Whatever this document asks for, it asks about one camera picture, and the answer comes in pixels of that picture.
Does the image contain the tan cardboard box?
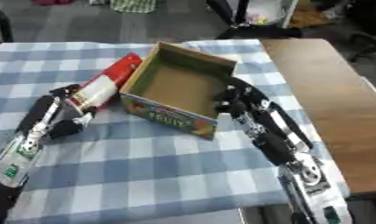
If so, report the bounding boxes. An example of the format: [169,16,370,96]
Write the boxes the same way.
[117,41,239,141]

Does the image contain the red object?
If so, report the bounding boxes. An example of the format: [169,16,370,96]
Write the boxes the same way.
[31,0,77,6]

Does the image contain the red and white bottle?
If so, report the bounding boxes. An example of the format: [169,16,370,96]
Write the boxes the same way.
[68,52,144,111]

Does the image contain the white bag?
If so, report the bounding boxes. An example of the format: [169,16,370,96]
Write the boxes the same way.
[243,0,300,29]

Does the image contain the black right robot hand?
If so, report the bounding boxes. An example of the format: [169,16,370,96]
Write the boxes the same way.
[211,76,316,167]

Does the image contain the green checked cloth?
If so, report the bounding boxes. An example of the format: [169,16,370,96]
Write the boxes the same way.
[109,0,157,14]

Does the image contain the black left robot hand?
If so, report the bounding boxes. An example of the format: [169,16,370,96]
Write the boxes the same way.
[15,83,100,141]

